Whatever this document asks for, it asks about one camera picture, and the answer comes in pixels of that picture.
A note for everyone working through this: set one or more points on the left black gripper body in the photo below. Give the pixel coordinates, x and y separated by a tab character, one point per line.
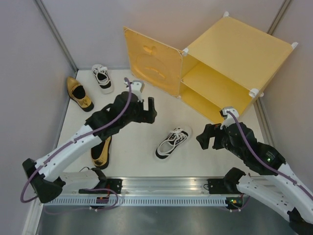
142	116

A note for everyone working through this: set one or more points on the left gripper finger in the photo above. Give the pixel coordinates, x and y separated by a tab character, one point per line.
144	113
151	107

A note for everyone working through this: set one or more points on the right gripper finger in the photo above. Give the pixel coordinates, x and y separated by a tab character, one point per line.
212	130
203	139

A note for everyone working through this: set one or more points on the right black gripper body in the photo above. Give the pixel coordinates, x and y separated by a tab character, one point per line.
222	140

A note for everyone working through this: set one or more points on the white black sneaker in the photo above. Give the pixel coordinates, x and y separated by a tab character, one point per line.
103	79
175	138

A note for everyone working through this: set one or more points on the yellow cabinet door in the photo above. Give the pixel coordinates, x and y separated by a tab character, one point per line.
154	62

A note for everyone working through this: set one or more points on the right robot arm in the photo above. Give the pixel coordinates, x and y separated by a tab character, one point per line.
292	203

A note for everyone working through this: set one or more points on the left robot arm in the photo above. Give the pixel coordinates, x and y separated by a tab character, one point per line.
44	174

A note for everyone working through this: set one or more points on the near gold loafer shoe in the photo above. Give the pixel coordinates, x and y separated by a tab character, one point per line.
100	154

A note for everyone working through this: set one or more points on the gold loafer shoe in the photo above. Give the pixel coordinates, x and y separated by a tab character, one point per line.
78	94
100	154

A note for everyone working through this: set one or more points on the far gold loafer shoe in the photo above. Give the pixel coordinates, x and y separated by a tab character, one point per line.
78	94

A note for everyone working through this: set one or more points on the yellow plastic shoe cabinet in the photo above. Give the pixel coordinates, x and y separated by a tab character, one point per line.
230	64

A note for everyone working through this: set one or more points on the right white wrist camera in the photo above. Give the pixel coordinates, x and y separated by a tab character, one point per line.
229	114

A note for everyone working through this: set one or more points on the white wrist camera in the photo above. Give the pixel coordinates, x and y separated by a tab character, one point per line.
137	87
229	114

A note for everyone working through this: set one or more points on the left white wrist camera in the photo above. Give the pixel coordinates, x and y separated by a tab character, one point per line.
137	87

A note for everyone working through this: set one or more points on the white slotted cable duct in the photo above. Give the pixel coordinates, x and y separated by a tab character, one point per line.
139	201

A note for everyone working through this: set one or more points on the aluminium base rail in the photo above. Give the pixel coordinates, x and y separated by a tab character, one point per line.
160	186

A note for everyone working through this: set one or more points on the left aluminium corner post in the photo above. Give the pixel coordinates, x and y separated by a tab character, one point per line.
56	34

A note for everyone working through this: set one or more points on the aluminium corner post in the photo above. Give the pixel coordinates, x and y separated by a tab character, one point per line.
56	34
279	16

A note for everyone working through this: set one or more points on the right aluminium corner post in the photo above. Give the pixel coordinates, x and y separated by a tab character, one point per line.
279	16

